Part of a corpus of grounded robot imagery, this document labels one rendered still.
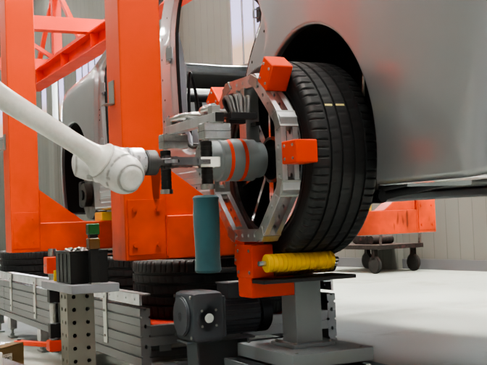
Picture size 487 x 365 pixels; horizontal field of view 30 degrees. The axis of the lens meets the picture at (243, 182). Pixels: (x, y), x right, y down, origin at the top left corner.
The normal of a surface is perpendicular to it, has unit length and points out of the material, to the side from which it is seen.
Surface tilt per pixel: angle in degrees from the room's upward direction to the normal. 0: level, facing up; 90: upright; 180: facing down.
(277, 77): 125
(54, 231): 90
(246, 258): 90
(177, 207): 90
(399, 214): 90
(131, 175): 109
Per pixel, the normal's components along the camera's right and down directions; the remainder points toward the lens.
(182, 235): 0.44, -0.05
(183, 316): -0.90, 0.02
